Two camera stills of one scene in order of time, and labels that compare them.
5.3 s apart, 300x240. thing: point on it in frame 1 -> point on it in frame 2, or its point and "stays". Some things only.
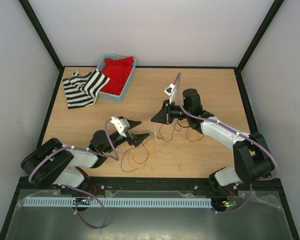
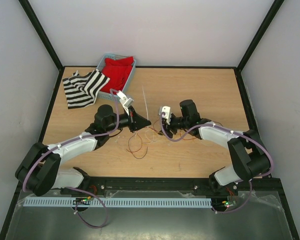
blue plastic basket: x=111 y=96 stays
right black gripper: x=164 y=116 -> x=170 y=126
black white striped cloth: x=80 y=90 stays
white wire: x=171 y=144 -> x=149 y=139
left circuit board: x=81 y=201 stays
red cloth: x=118 y=71 stays
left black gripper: x=137 y=138 -> x=136 y=121
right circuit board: x=229 y=203 stays
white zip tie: x=155 y=133 -> x=145 y=99
